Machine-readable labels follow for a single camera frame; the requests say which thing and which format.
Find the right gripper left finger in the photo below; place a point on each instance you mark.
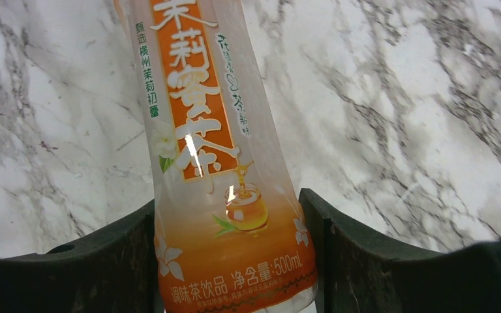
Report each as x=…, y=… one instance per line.
x=113, y=269

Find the orange label bottle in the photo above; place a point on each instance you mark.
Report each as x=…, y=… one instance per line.
x=229, y=232

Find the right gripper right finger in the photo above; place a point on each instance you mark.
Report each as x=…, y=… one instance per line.
x=363, y=270

